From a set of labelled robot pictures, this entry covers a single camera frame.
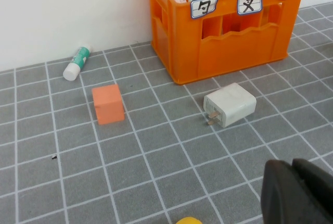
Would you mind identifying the white label with fork character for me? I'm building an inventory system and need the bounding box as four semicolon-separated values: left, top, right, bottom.
236;0;263;16

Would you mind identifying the orange plastic cutlery holder crate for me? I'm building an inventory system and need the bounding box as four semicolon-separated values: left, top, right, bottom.
147;0;310;85

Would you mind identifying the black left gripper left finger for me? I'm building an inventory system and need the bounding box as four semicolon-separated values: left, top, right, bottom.
260;159;329;224

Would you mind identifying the white power adapter plug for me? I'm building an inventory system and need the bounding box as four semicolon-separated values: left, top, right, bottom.
203;82;257;128

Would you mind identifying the salmon pink cube block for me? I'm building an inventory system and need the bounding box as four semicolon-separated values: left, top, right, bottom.
91;83;125;126

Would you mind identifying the white label with spoon character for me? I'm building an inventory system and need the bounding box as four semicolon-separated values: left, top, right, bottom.
190;0;219;20

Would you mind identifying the yellow rubber duck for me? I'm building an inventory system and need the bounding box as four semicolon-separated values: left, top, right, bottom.
175;216;203;224

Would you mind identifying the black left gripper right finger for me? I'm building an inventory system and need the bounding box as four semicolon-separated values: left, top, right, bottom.
291;158;333;222

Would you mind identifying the white and green glue stick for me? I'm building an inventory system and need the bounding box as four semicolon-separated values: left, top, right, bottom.
62;45;93;82

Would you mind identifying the grey grid pattern table mat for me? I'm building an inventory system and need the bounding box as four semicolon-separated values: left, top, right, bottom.
0;2;333;224

